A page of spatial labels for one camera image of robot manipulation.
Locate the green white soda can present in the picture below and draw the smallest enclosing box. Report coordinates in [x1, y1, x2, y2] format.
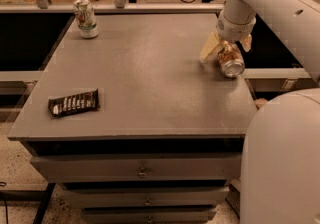
[73, 0, 99, 39]

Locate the grey drawer cabinet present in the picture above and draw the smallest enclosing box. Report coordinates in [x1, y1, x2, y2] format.
[9, 14, 256, 224]

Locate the orange soda can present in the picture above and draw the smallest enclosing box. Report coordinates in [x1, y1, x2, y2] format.
[217, 41, 245, 78]

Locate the black chocolate bar wrapper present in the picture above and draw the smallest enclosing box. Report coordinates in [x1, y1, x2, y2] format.
[48, 90, 99, 118]

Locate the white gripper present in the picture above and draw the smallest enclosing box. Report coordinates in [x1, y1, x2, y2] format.
[200, 11, 256, 62]

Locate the black floor cable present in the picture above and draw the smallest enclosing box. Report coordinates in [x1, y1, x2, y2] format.
[0, 181, 10, 224]

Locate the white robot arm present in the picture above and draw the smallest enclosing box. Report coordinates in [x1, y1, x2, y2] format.
[217, 0, 320, 224]

